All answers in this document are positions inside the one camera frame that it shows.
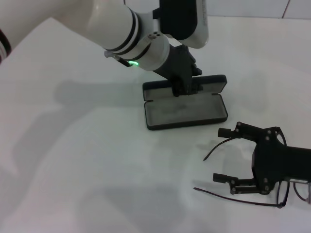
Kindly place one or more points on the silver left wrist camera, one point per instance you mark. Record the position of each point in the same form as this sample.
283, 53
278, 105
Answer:
179, 19

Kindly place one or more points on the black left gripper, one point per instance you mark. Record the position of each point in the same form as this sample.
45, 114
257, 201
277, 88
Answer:
175, 65

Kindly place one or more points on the black glasses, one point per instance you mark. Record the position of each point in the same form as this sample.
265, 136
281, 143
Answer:
280, 205

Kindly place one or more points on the black glasses case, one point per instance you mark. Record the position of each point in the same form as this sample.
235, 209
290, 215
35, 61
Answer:
184, 114

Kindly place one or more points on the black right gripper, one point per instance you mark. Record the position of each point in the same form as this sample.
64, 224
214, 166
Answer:
279, 162

